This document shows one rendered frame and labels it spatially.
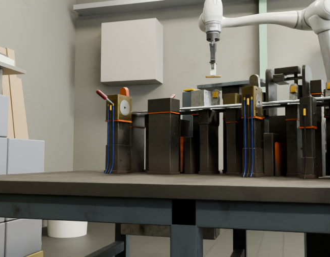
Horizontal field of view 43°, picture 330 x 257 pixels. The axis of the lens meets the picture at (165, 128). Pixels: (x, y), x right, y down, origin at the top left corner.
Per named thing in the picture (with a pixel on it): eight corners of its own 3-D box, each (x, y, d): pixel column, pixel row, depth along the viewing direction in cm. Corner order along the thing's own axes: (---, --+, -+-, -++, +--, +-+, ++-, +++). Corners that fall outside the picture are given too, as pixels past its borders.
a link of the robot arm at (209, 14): (224, 20, 228) (219, 28, 241) (224, -7, 229) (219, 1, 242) (205, 20, 227) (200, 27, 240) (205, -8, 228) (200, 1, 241)
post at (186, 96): (181, 171, 232) (181, 92, 235) (187, 170, 238) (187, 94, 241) (193, 171, 228) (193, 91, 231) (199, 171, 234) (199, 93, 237)
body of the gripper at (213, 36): (207, 35, 237) (207, 52, 236) (205, 31, 229) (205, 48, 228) (220, 35, 236) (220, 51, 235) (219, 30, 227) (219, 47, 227)
